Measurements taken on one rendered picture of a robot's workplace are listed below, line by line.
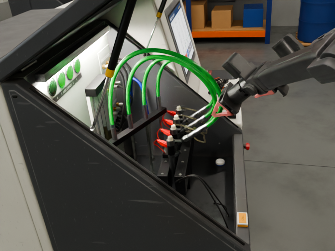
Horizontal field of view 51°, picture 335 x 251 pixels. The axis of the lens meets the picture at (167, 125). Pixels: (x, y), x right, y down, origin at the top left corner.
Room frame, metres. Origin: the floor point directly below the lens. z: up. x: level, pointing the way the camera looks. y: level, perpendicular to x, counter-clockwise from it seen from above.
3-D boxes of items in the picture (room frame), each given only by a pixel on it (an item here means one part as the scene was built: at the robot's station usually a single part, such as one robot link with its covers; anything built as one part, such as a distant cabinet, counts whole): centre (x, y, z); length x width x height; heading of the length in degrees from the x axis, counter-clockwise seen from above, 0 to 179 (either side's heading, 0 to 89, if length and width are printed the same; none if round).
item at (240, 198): (1.00, -0.24, 0.87); 0.62 x 0.04 x 0.16; 169
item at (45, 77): (1.10, 0.25, 1.43); 0.54 x 0.03 x 0.02; 169
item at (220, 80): (1.74, -0.29, 1.01); 0.23 x 0.11 x 0.06; 169
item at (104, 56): (1.33, 0.21, 1.20); 0.13 x 0.03 x 0.31; 169
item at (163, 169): (1.17, -0.03, 0.91); 0.34 x 0.10 x 0.15; 169
